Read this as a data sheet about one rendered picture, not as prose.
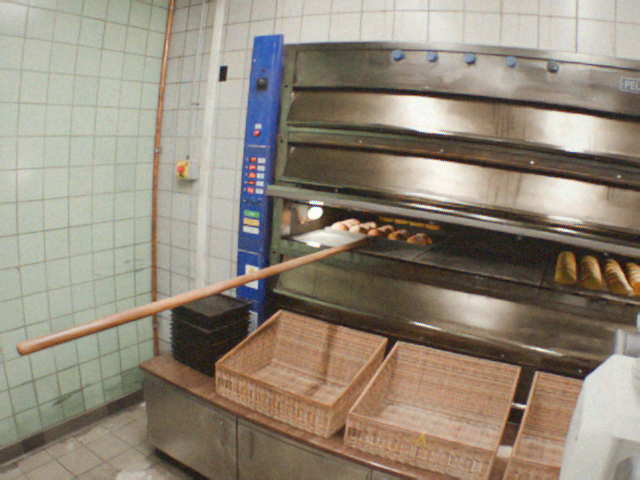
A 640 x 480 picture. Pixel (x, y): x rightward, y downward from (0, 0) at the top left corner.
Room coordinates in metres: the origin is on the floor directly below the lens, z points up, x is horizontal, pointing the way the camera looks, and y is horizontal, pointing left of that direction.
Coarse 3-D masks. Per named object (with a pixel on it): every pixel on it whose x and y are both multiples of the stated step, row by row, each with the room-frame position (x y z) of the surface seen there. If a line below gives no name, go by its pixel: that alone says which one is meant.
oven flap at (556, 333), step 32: (288, 256) 2.26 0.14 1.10; (288, 288) 2.20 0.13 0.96; (320, 288) 2.13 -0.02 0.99; (352, 288) 2.07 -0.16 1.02; (384, 288) 2.00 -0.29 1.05; (416, 288) 1.95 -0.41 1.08; (416, 320) 1.89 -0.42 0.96; (448, 320) 1.83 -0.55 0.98; (480, 320) 1.78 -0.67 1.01; (512, 320) 1.72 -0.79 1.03; (544, 320) 1.66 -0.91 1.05; (576, 320) 1.60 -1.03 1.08; (608, 320) 1.55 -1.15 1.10; (544, 352) 1.59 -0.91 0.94; (576, 352) 1.55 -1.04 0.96; (608, 352) 1.50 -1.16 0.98
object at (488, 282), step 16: (288, 240) 2.23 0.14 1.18; (336, 256) 2.10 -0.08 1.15; (352, 256) 2.07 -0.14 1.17; (368, 256) 2.03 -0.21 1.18; (384, 256) 2.05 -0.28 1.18; (416, 272) 1.92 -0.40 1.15; (432, 272) 1.89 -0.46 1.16; (448, 272) 1.86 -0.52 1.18; (464, 272) 1.86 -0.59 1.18; (496, 288) 1.76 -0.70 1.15; (512, 288) 1.72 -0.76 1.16; (528, 288) 1.69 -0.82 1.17; (544, 288) 1.68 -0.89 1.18; (576, 304) 1.59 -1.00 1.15; (592, 304) 1.56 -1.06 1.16; (608, 304) 1.53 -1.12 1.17; (624, 304) 1.50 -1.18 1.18
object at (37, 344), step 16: (368, 240) 2.27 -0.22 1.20; (304, 256) 1.82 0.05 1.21; (320, 256) 1.89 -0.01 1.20; (256, 272) 1.55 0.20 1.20; (272, 272) 1.61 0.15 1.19; (208, 288) 1.35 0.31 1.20; (224, 288) 1.40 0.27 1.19; (160, 304) 1.17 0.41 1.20; (176, 304) 1.22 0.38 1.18; (96, 320) 1.00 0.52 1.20; (112, 320) 1.03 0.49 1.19; (128, 320) 1.07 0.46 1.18; (48, 336) 0.87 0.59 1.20; (64, 336) 0.90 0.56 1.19; (80, 336) 0.94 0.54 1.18; (32, 352) 0.82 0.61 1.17
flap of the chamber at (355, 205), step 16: (272, 192) 2.10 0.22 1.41; (288, 192) 2.06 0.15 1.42; (352, 208) 2.03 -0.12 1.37; (368, 208) 1.88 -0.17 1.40; (384, 208) 1.85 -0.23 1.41; (400, 208) 1.82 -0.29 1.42; (448, 224) 1.87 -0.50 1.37; (464, 224) 1.69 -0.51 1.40; (480, 224) 1.67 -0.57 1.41; (496, 224) 1.64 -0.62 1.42; (544, 240) 1.63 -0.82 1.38; (560, 240) 1.52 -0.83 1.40; (576, 240) 1.49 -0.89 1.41
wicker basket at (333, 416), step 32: (288, 320) 2.16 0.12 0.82; (256, 352) 2.03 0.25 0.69; (288, 352) 2.11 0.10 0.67; (320, 352) 2.04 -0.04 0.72; (352, 352) 1.97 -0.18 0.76; (384, 352) 1.91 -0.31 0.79; (224, 384) 1.77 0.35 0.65; (256, 384) 1.69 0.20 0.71; (288, 384) 1.94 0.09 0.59; (320, 384) 1.96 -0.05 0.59; (352, 384) 1.66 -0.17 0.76; (288, 416) 1.61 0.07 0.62; (320, 416) 1.55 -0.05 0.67
